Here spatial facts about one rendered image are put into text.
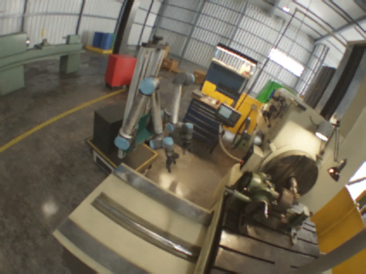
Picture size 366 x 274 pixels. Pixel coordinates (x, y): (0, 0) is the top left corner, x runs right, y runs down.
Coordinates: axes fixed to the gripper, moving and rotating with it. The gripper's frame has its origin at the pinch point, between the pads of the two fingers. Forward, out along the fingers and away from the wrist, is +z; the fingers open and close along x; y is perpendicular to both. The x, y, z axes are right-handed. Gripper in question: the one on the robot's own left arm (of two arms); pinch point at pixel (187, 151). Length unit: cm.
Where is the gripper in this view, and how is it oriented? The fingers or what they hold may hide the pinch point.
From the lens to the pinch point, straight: 197.9
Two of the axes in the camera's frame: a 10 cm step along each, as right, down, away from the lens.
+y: 8.4, 2.1, -5.0
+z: -0.7, 9.6, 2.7
